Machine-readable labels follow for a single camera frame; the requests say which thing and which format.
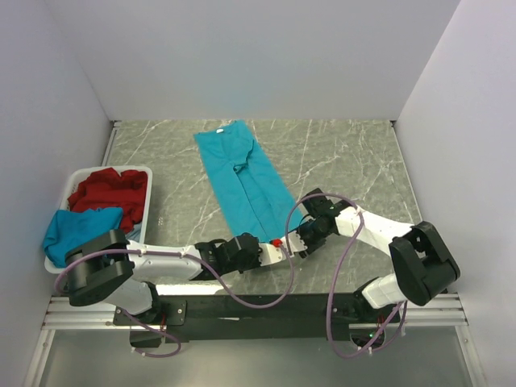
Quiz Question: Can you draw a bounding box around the teal t shirt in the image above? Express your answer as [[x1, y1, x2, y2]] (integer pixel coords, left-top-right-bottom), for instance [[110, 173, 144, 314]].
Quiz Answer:
[[43, 207, 123, 268], [193, 120, 302, 243]]

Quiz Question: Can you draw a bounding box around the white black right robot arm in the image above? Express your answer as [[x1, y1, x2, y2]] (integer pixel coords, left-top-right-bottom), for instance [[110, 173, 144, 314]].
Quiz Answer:
[[296, 189, 461, 322]]

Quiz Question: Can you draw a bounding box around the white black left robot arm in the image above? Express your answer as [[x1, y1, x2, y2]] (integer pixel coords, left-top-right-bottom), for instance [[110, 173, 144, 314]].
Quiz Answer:
[[62, 230, 263, 324]]

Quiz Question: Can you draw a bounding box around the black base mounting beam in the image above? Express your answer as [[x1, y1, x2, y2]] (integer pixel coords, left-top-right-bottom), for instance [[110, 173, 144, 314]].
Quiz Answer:
[[138, 293, 395, 343]]

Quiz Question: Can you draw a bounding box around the light blue garment in basket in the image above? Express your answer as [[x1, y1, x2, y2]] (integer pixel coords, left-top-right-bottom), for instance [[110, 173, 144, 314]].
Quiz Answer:
[[125, 223, 142, 242]]

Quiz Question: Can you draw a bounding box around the red t shirt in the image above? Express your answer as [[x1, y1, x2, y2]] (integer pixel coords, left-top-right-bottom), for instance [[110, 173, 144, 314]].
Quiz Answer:
[[68, 168, 148, 233]]

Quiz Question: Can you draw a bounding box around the teal t shirt in basket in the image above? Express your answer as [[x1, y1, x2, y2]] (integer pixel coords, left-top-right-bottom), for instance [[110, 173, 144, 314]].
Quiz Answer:
[[43, 207, 123, 268]]

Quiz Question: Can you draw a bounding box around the white plastic laundry basket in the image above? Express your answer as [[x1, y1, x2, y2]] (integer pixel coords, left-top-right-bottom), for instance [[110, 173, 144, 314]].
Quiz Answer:
[[44, 166, 152, 274]]

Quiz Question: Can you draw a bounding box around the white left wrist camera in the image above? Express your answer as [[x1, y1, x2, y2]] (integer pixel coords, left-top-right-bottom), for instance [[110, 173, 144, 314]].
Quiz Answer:
[[259, 237, 293, 266]]

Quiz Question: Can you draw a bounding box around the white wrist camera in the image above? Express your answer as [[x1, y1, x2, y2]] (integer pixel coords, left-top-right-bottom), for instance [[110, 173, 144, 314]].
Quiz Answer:
[[281, 231, 306, 257], [259, 237, 293, 266]]

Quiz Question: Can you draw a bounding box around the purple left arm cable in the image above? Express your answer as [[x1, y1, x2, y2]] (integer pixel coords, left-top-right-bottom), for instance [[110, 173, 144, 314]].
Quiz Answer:
[[54, 237, 294, 359]]

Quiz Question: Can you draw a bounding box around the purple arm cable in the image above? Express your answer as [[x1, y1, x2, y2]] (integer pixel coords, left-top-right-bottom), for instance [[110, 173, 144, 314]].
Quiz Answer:
[[54, 237, 294, 359], [284, 192, 408, 360]]

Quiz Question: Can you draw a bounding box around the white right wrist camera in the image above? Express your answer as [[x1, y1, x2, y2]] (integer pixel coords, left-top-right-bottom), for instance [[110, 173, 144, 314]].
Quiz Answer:
[[281, 231, 306, 257]]

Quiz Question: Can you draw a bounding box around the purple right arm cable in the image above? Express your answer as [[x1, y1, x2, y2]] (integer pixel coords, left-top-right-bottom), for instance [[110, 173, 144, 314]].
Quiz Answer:
[[284, 192, 408, 360]]

